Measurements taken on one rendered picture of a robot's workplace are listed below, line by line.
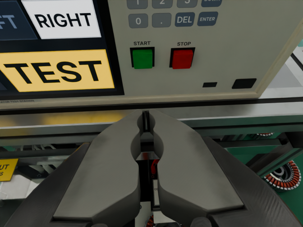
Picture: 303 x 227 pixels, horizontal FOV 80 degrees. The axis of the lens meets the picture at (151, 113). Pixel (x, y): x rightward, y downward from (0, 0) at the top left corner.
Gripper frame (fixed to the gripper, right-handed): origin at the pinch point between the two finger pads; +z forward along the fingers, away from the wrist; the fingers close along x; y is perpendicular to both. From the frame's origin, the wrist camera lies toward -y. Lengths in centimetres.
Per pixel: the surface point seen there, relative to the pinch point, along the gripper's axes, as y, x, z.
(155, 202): 29.0, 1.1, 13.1
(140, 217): 37.7, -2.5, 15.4
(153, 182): 27.2, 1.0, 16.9
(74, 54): -3.0, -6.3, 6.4
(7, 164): 10.4, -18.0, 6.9
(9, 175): 11.0, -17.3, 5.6
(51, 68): -1.6, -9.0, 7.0
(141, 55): -2.7, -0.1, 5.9
